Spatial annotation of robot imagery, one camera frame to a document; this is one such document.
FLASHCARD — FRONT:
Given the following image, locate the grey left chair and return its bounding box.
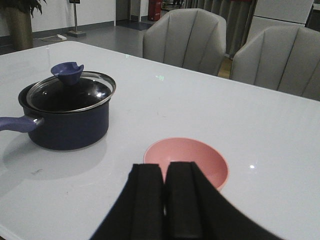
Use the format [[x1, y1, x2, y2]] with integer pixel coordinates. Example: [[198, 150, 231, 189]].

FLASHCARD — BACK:
[[142, 8, 227, 76]]

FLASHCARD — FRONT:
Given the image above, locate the dark blue saucepan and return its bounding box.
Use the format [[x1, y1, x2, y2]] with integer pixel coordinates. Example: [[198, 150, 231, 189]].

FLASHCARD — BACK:
[[0, 83, 109, 151]]

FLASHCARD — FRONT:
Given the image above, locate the red bin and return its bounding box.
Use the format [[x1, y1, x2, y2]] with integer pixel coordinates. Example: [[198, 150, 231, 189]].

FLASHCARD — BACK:
[[148, 0, 162, 21]]

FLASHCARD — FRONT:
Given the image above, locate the sign stand post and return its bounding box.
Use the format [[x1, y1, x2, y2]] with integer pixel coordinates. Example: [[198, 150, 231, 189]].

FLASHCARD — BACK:
[[67, 0, 86, 38]]

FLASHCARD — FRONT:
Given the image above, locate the pink bowl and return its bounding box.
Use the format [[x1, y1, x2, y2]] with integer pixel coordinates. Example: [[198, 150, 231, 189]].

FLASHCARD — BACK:
[[143, 137, 230, 191]]

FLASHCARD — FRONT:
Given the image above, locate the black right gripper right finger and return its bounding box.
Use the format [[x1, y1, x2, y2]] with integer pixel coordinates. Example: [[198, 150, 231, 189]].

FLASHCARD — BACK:
[[165, 162, 279, 240]]

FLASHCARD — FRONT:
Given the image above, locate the large brown planter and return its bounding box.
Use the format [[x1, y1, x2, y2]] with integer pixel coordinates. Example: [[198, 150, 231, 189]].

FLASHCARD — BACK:
[[0, 0, 47, 51]]

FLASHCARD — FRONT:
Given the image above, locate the grey chair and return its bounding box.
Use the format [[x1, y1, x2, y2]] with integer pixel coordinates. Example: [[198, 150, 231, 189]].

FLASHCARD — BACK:
[[142, 8, 227, 76], [230, 25, 320, 101]]

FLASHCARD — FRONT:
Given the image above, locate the white refrigerator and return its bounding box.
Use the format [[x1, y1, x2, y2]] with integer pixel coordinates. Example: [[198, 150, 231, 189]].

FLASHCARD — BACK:
[[247, 0, 314, 41]]

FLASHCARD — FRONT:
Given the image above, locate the grey curtain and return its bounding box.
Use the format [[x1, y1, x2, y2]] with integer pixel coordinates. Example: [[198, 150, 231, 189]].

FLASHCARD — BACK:
[[184, 0, 258, 58]]

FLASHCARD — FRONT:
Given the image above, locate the glass lid with blue knob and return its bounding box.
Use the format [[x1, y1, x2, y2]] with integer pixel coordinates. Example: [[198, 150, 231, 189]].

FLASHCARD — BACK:
[[26, 62, 117, 113]]

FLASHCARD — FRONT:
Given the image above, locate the grey right chair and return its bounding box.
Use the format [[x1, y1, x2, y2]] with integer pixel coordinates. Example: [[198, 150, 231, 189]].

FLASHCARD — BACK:
[[230, 25, 320, 101]]

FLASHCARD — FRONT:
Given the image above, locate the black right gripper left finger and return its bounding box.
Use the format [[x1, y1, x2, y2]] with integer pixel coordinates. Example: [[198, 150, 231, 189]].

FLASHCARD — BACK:
[[91, 164, 164, 240]]

